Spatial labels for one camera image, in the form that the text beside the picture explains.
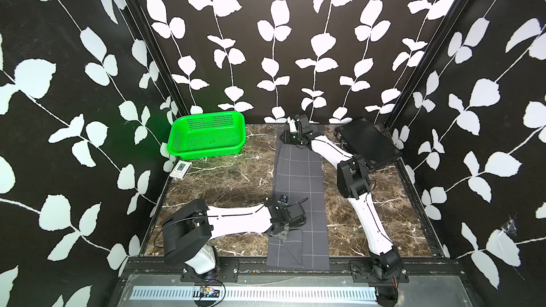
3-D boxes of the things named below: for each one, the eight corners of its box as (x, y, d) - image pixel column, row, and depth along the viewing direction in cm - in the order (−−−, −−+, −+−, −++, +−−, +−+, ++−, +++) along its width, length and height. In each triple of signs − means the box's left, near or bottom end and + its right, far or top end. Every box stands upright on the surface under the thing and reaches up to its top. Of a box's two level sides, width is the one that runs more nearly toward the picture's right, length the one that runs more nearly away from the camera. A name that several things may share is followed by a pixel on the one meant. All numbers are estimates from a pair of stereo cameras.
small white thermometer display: (171, 176, 101) (169, 173, 99) (180, 161, 106) (179, 159, 104) (183, 179, 100) (181, 176, 98) (192, 164, 105) (190, 161, 103)
